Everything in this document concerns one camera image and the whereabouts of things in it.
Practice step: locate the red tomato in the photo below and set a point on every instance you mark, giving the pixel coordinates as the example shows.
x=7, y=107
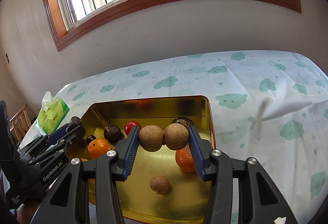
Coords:
x=129, y=125

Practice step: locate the brown longan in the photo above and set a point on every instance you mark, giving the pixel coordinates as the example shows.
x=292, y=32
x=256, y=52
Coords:
x=176, y=136
x=151, y=138
x=160, y=184

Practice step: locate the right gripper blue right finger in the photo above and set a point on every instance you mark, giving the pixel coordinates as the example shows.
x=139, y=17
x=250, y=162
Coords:
x=200, y=150

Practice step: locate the wooden chair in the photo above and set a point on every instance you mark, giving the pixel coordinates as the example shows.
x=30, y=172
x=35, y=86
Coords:
x=20, y=124

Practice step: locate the brown longan back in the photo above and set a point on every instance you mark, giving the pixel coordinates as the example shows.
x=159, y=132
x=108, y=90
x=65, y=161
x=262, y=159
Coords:
x=176, y=136

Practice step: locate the small dark wrinkled fruit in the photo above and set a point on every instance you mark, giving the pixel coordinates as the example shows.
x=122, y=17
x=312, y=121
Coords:
x=112, y=134

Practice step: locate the white cloud-pattern tablecloth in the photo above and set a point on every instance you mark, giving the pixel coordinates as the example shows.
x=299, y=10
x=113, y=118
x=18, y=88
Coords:
x=270, y=105

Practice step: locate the large dark wrinkled fruit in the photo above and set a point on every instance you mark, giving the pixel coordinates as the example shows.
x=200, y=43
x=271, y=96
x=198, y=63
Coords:
x=185, y=121

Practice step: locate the green tissue pack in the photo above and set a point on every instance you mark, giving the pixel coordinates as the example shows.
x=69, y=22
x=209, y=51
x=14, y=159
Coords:
x=51, y=114

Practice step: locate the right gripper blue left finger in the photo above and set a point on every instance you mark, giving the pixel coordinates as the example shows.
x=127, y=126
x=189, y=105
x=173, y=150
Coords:
x=126, y=153

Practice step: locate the smooth dark small fruit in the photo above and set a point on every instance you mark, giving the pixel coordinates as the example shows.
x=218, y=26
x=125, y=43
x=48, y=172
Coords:
x=90, y=138

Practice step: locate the small orange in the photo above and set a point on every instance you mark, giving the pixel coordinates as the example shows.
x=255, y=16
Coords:
x=89, y=170

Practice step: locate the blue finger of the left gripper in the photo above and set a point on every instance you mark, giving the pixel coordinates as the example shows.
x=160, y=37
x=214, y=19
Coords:
x=42, y=144
x=66, y=141

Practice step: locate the large orange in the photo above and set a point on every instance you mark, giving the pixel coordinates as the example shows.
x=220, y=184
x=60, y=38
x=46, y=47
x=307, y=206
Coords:
x=97, y=147

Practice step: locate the person's left hand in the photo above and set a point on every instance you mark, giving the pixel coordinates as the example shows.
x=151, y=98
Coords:
x=25, y=213

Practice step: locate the red gold toffee tin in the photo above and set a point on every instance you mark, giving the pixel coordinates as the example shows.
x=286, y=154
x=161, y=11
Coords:
x=187, y=199

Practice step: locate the dark wall socket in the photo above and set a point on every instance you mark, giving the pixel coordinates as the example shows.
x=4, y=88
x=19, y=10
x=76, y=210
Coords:
x=7, y=58

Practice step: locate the brown longan front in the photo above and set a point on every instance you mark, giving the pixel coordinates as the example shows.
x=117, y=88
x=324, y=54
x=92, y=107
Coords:
x=151, y=138

